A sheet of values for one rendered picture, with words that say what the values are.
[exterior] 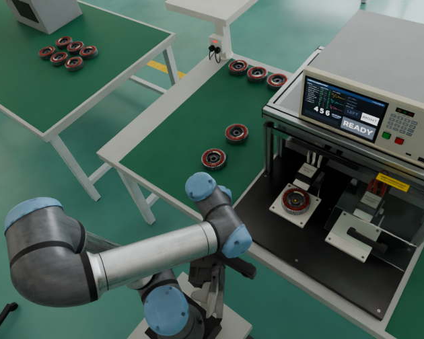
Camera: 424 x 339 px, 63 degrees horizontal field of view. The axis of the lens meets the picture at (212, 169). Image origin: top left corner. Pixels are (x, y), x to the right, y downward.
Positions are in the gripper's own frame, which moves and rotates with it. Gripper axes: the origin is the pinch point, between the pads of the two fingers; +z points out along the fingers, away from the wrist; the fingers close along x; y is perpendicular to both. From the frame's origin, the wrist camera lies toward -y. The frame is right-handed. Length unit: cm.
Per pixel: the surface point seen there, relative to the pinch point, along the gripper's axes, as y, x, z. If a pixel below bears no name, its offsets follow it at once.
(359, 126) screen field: -40, -4, -60
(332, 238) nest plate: -34, -41, -36
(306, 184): -25, -33, -55
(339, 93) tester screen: -33, 5, -66
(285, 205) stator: -17, -38, -48
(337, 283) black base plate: -35, -40, -20
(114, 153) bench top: 66, -47, -79
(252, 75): -1, -52, -132
